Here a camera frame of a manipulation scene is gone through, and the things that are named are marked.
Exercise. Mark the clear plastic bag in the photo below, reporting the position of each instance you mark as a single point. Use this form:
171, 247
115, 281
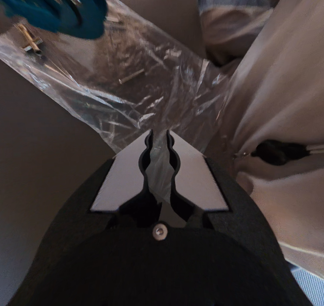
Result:
126, 58

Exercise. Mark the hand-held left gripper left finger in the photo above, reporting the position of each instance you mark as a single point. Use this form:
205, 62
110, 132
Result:
121, 184

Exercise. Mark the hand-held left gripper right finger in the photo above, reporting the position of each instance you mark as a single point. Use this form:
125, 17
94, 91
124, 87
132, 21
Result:
200, 184

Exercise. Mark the black mesh office chair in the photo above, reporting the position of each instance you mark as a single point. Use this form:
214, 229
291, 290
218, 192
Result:
311, 285

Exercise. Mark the grey desk with wooden edge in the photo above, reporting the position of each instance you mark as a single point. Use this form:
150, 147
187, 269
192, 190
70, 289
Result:
38, 146

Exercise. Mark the small metal cross wrench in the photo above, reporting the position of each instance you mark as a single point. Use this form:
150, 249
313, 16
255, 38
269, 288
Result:
30, 41

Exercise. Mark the person's beige shirt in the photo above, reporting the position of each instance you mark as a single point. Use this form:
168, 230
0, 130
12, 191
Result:
278, 96

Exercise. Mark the person's khaki trouser leg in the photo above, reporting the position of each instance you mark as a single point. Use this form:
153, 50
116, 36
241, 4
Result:
227, 32

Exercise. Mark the blue round metal turntable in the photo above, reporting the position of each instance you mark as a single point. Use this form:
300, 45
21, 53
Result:
38, 12

